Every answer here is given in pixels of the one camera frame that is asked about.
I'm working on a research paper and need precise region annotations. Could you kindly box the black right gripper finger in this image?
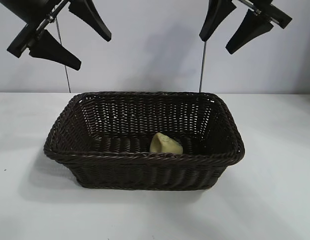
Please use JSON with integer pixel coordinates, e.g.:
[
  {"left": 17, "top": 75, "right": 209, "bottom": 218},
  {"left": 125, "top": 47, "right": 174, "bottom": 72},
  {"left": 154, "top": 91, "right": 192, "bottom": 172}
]
[
  {"left": 226, "top": 8, "right": 274, "bottom": 55},
  {"left": 199, "top": 0, "right": 237, "bottom": 42}
]

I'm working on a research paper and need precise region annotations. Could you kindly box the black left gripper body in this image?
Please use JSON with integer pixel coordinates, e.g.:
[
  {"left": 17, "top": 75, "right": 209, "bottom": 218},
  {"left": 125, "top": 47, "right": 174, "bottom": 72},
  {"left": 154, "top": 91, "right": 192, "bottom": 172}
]
[{"left": 1, "top": 0, "right": 70, "bottom": 59}]

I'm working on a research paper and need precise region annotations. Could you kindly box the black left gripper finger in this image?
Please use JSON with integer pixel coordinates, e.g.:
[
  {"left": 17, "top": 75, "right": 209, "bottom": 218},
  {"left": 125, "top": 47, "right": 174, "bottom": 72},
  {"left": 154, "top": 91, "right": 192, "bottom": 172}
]
[
  {"left": 28, "top": 29, "right": 82, "bottom": 72},
  {"left": 68, "top": 0, "right": 112, "bottom": 42}
]

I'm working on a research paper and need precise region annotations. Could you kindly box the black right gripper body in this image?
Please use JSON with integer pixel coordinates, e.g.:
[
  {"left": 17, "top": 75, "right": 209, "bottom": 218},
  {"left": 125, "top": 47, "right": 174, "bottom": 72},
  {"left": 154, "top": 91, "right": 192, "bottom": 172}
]
[{"left": 232, "top": 0, "right": 293, "bottom": 29}]

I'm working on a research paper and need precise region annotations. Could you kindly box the pale yellow egg yolk pastry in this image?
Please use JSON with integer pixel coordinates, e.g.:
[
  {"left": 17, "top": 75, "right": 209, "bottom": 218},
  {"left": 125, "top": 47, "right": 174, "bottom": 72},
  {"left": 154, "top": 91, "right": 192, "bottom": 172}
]
[{"left": 149, "top": 132, "right": 183, "bottom": 155}]

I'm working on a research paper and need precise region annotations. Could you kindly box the dark brown woven basket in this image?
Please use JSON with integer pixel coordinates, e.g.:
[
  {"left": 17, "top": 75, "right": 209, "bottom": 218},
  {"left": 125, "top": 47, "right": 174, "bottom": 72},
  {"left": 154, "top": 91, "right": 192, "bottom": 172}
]
[{"left": 42, "top": 91, "right": 246, "bottom": 192}]

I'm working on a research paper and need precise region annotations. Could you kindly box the thin grey vertical rod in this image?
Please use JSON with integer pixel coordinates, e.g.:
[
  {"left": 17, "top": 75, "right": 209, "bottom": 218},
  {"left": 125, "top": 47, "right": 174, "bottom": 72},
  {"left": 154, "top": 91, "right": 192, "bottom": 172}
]
[
  {"left": 56, "top": 21, "right": 71, "bottom": 93},
  {"left": 199, "top": 39, "right": 208, "bottom": 93}
]

